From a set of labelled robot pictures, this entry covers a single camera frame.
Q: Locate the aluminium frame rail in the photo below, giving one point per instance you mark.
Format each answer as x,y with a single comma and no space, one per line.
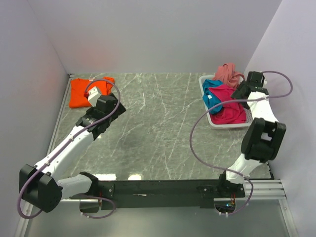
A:
268,190

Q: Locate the white plastic basket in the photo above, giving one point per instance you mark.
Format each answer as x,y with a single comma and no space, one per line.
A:
224,126

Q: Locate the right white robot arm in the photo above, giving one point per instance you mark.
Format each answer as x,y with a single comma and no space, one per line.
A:
262,140

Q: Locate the folded orange t shirt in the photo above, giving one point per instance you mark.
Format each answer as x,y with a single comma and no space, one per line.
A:
78,86

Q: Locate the salmon pink t shirt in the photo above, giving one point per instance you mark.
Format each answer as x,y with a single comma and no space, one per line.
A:
228,75

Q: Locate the teal blue t shirt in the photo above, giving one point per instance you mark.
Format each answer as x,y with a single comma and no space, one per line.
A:
209,97

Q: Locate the magenta t shirt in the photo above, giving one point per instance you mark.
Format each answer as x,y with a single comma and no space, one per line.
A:
230,113

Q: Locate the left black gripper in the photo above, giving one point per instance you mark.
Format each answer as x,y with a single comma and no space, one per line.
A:
120,110

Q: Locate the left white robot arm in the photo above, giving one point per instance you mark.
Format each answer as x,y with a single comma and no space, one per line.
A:
41,184

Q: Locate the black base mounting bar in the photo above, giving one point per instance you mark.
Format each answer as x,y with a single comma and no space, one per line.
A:
166,193

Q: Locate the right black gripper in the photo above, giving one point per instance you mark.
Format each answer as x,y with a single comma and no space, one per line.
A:
236,95

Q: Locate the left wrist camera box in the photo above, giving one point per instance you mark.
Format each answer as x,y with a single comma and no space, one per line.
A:
93,95

